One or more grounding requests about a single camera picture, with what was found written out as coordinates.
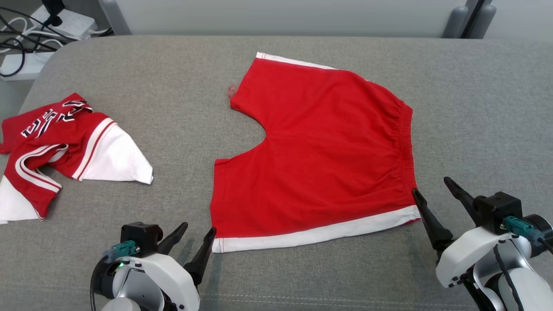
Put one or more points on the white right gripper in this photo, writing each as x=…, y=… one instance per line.
x=475, y=255

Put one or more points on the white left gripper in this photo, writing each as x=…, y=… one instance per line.
x=173, y=280

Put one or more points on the red shorts with white stripe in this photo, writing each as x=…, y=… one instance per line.
x=324, y=151

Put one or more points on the red white basketball jersey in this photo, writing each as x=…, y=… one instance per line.
x=43, y=147

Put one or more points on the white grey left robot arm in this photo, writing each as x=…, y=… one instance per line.
x=129, y=293

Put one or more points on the white flat floor box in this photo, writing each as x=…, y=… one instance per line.
x=30, y=67

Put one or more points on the black plug adapter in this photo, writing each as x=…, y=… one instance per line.
x=52, y=11

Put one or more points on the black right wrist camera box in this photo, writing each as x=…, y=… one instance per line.
x=497, y=211

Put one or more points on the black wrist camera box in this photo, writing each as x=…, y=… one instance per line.
x=140, y=237
x=497, y=211

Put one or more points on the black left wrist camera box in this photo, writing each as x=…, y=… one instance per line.
x=140, y=237

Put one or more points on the green left camera connector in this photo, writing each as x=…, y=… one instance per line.
x=123, y=249

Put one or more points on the green camera connector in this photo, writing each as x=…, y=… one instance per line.
x=520, y=226
x=123, y=249

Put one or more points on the green right camera connector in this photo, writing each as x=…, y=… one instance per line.
x=520, y=226

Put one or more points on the grey partition post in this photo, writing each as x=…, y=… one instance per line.
x=453, y=23
x=484, y=21
x=113, y=17

